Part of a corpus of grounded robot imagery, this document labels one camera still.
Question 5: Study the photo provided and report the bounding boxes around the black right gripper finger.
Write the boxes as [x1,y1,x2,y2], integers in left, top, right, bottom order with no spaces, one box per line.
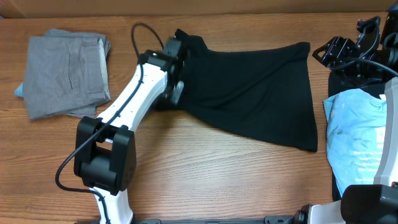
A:
[312,37,358,67]
[356,16,381,50]

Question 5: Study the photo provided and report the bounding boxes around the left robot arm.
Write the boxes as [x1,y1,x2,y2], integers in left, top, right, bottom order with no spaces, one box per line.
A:
[74,38,187,223]

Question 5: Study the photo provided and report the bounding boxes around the light blue printed t-shirt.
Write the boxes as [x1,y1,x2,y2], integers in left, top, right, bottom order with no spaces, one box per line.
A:
[323,89,387,195]

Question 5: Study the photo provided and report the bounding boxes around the folded grey trousers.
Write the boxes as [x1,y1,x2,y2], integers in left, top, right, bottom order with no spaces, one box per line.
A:
[23,29,111,119]

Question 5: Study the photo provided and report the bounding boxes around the black garment under pile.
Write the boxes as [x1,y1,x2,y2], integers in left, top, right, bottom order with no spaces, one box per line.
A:
[328,72,385,98]

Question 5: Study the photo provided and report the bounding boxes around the black t-shirt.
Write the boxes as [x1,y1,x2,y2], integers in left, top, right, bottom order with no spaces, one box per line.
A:
[155,29,318,152]

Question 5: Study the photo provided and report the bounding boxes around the light blue folded cloth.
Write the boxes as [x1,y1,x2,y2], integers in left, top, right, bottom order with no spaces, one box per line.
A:
[14,83,23,98]

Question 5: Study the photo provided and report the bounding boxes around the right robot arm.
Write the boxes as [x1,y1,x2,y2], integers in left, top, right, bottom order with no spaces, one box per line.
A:
[264,6,397,223]

